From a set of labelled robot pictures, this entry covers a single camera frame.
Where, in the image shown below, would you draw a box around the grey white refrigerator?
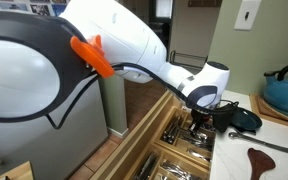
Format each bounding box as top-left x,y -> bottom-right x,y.
0,0 -> 109,180

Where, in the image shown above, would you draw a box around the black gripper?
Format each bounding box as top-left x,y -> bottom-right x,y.
188,108 -> 216,138

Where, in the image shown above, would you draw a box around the wooden cutlery organiser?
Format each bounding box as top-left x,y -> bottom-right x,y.
125,151 -> 211,180
153,104 -> 220,168

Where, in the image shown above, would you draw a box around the teal kettle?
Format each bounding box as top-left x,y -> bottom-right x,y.
263,60 -> 288,118

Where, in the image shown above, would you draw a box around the silver spoon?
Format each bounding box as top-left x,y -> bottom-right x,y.
197,131 -> 210,143

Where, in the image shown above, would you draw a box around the brown wooden spatula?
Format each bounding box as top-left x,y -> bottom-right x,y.
247,147 -> 277,180

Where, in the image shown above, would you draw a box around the wooden kettle trivet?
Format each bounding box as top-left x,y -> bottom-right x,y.
249,93 -> 288,132

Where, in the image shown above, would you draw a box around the dark teal small dish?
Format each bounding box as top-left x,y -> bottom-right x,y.
230,107 -> 264,132

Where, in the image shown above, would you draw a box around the long metal utensil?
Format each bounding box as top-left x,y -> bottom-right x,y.
228,131 -> 288,158

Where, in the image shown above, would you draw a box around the wooden coat hook rail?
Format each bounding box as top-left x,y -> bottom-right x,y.
187,0 -> 223,8

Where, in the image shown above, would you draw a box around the orange cable clip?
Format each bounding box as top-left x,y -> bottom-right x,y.
69,34 -> 116,79

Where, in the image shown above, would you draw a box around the light wooden platform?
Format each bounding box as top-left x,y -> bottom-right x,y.
0,160 -> 35,180

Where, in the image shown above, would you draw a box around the fridge photo print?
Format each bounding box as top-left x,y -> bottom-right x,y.
29,3 -> 52,17
0,2 -> 30,11
52,3 -> 67,16

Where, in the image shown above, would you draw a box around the light wood kitchen drawer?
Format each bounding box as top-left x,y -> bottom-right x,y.
90,89 -> 221,180

